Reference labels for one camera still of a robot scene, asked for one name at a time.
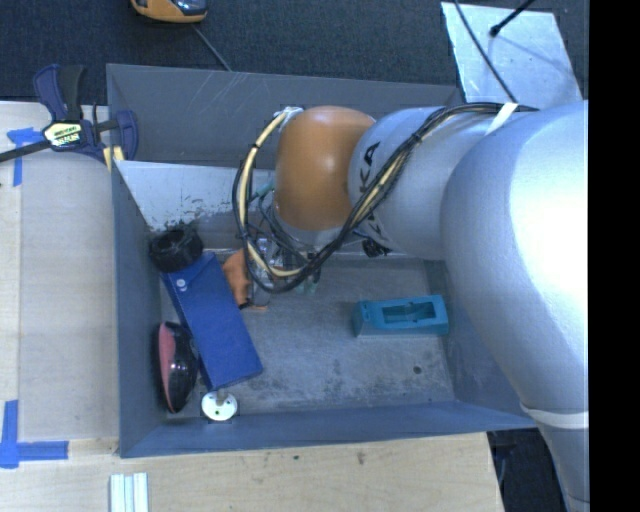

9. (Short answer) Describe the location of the blue flat box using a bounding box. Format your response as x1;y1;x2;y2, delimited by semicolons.
159;251;265;392

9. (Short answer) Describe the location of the orange soft toy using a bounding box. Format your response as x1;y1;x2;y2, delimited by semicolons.
221;248;269;313

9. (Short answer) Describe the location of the black round ribbed cap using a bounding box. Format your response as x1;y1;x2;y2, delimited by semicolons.
148;227;205;274

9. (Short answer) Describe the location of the teal hollow rectangular block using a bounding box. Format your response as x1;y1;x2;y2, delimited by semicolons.
349;294;450;338

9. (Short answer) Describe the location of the pale wood flat board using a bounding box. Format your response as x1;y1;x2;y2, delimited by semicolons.
18;153;122;443

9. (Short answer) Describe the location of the white round disc with stem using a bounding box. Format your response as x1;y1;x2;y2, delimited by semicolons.
200;390;239;421

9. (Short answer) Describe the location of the grey metal bin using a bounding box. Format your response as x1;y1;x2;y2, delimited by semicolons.
105;62;539;459

